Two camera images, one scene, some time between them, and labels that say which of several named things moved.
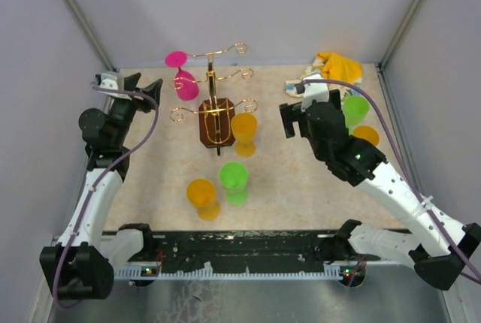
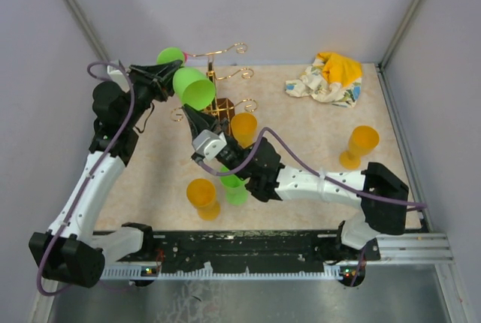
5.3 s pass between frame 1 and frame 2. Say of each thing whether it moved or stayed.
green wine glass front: stayed
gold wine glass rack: stayed
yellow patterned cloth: stayed
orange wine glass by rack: stayed
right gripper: moved
